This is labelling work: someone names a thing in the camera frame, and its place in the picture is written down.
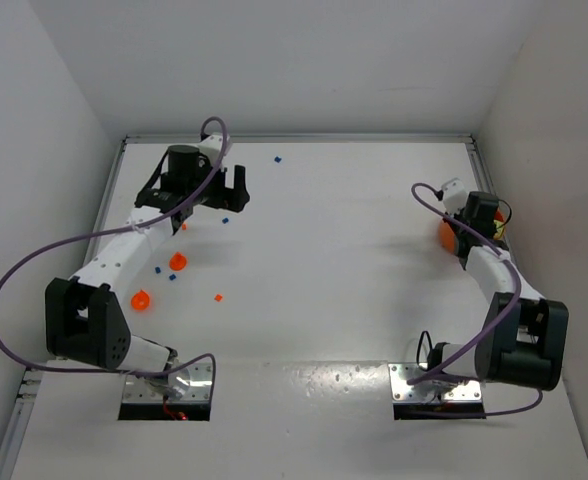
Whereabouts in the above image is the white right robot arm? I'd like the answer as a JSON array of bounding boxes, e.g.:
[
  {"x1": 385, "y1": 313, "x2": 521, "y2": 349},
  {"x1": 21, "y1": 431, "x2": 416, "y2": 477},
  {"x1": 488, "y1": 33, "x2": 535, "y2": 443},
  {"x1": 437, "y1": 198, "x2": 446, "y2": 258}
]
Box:
[{"x1": 427, "y1": 179, "x2": 569, "y2": 391}]

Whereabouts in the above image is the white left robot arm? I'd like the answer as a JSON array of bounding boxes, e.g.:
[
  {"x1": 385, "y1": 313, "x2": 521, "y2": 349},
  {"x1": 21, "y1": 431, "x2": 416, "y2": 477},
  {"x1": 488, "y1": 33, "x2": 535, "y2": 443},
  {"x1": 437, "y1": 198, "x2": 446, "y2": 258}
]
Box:
[{"x1": 45, "y1": 135, "x2": 250, "y2": 374}]

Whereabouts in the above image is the orange round sorting container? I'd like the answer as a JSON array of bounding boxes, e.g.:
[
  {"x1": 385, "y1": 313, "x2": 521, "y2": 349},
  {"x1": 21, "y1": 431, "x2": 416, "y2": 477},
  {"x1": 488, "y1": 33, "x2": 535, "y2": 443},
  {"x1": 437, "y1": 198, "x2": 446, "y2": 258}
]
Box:
[{"x1": 438, "y1": 210, "x2": 507, "y2": 255}]

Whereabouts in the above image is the lime green lego in container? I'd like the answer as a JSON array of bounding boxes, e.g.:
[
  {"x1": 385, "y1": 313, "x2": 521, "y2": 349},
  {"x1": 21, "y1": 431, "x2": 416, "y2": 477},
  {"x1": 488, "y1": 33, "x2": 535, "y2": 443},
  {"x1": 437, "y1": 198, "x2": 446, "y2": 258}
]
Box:
[{"x1": 493, "y1": 220, "x2": 505, "y2": 240}]

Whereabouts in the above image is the orange round lego upper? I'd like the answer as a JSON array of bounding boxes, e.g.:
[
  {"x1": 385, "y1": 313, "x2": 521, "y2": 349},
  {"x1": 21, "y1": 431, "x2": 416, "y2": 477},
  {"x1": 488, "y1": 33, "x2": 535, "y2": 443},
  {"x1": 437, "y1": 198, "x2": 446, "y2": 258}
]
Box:
[{"x1": 168, "y1": 252, "x2": 188, "y2": 271}]

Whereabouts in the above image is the orange round lego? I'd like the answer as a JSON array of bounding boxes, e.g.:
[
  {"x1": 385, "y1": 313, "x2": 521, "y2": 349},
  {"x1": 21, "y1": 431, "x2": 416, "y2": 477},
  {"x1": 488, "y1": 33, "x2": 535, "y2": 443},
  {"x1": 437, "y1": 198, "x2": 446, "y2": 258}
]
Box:
[
  {"x1": 130, "y1": 290, "x2": 151, "y2": 311},
  {"x1": 168, "y1": 252, "x2": 188, "y2": 271}
]

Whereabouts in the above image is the orange round lego lower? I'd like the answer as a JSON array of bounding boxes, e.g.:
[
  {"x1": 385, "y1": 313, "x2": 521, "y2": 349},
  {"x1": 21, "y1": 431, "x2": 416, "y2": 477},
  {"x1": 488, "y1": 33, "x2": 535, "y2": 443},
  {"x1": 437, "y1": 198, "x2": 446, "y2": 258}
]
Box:
[{"x1": 130, "y1": 290, "x2": 151, "y2": 311}]

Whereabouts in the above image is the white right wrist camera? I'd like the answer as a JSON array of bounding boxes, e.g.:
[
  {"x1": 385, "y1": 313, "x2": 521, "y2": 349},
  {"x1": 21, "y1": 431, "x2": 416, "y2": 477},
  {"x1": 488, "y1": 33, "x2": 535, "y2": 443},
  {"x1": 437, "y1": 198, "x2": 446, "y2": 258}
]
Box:
[{"x1": 437, "y1": 177, "x2": 468, "y2": 215}]

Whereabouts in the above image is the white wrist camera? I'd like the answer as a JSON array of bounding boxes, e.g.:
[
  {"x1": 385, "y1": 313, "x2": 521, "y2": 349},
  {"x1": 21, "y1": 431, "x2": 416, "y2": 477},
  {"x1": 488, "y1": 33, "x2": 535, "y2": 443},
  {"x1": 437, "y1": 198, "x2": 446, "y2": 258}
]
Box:
[
  {"x1": 437, "y1": 177, "x2": 468, "y2": 215},
  {"x1": 197, "y1": 134, "x2": 232, "y2": 165}
]

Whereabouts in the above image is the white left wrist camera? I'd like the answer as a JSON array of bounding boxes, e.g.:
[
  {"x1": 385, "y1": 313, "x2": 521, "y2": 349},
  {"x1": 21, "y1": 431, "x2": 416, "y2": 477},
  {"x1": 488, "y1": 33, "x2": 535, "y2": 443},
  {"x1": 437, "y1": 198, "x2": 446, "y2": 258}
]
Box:
[{"x1": 197, "y1": 134, "x2": 232, "y2": 165}]

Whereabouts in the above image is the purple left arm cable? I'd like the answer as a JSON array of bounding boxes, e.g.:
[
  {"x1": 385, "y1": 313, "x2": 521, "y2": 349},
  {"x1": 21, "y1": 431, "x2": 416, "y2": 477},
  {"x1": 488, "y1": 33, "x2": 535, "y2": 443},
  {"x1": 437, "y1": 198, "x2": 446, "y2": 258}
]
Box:
[{"x1": 0, "y1": 117, "x2": 233, "y2": 379}]

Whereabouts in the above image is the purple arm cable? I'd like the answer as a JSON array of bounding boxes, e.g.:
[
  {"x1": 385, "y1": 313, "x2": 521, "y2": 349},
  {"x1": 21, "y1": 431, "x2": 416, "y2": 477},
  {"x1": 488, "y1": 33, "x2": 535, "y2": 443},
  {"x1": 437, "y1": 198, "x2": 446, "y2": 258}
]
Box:
[
  {"x1": 0, "y1": 117, "x2": 233, "y2": 379},
  {"x1": 406, "y1": 182, "x2": 544, "y2": 416}
]

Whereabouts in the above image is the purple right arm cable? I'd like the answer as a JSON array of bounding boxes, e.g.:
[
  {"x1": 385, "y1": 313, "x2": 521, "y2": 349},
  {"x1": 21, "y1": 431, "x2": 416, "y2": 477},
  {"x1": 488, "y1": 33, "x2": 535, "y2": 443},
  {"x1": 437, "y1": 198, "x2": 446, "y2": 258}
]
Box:
[{"x1": 406, "y1": 182, "x2": 544, "y2": 416}]

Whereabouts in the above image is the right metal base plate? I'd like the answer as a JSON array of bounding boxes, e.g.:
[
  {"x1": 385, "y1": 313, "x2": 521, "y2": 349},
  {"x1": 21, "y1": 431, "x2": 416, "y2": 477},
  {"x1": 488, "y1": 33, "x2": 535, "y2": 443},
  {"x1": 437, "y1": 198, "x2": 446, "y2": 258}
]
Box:
[{"x1": 388, "y1": 362, "x2": 482, "y2": 405}]

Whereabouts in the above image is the metal base plate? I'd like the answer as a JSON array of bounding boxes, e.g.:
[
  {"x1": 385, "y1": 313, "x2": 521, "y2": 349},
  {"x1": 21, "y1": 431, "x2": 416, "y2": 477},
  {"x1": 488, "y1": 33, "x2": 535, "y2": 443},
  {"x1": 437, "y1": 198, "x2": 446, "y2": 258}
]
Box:
[
  {"x1": 122, "y1": 362, "x2": 214, "y2": 404},
  {"x1": 388, "y1": 362, "x2": 482, "y2": 405}
]

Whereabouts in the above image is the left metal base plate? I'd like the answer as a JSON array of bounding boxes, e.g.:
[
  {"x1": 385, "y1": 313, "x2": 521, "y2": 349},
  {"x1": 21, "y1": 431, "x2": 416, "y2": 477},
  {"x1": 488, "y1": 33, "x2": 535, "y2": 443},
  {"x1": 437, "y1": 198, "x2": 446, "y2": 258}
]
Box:
[{"x1": 122, "y1": 362, "x2": 214, "y2": 404}]

